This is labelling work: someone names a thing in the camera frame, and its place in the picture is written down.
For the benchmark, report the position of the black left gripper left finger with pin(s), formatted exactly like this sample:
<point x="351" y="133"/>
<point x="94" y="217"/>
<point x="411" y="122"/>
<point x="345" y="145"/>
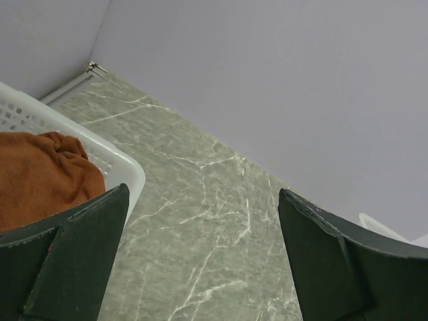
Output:
<point x="58" y="268"/>

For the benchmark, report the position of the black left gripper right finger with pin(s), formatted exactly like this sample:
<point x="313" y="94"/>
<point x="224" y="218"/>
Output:
<point x="342" y="271"/>

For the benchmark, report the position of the rust brown towel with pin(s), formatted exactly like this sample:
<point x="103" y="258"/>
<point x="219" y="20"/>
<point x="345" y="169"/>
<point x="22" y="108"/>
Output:
<point x="42" y="175"/>

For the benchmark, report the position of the white laundry basket with clothes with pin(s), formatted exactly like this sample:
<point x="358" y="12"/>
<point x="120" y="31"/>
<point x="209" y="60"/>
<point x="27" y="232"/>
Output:
<point x="23" y="113"/>

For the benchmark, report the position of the aluminium table edge rail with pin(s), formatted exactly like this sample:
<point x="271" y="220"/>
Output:
<point x="74" y="86"/>

